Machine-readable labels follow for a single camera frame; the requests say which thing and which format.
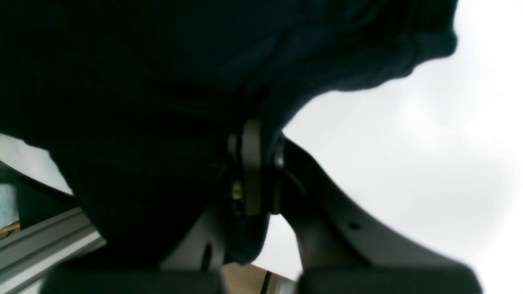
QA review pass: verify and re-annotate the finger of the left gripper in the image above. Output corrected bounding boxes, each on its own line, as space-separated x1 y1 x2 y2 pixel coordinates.
42 119 262 294
274 136 483 294

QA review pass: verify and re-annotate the black t-shirt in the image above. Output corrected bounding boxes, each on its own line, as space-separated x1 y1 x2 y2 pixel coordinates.
1 0 456 267

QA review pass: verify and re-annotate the aluminium frame extrusion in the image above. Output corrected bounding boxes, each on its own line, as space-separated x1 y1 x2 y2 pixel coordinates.
0 208 105 294

